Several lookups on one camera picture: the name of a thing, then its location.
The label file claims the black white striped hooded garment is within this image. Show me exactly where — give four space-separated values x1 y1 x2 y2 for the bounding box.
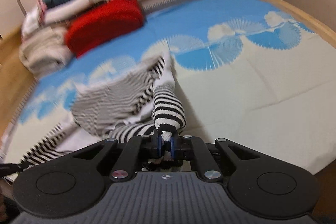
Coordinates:
20 52 186 169

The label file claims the wooden bed headboard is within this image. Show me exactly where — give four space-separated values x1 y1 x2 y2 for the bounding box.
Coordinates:
1 28 37 135

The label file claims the blue white patterned bed sheet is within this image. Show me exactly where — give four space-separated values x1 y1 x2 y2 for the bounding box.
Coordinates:
1 0 335 173

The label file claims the cream folded blanket lower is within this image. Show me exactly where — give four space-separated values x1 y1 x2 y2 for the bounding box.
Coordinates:
19 27 73 78

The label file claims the cream folded blanket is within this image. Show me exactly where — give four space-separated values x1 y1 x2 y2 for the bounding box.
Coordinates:
19 27 73 78
20 6 69 41

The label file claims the cream folded blanket upper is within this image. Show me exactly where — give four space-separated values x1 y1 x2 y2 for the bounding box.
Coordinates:
20 6 69 41

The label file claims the red folded blanket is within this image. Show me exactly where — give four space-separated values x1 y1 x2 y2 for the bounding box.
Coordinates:
64 0 145 57

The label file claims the wooden bed frame edge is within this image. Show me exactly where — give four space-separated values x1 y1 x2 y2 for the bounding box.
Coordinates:
261 0 336 48

